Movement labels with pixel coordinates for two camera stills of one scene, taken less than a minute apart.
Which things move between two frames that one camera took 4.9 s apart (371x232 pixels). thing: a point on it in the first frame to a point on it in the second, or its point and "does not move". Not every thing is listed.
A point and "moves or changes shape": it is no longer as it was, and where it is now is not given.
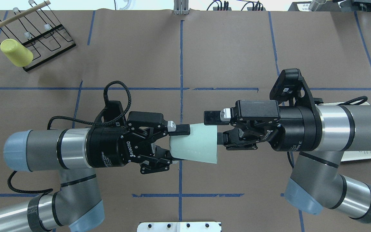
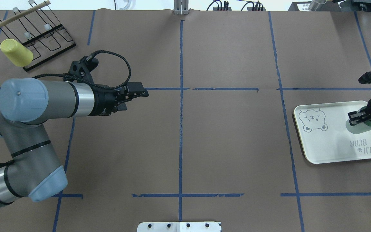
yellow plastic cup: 20,55 does not move
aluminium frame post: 181,7 does not move
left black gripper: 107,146 to 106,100
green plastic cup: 201,145 moves or changes shape
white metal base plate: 179,227 does not move
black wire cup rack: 38,27 does not move
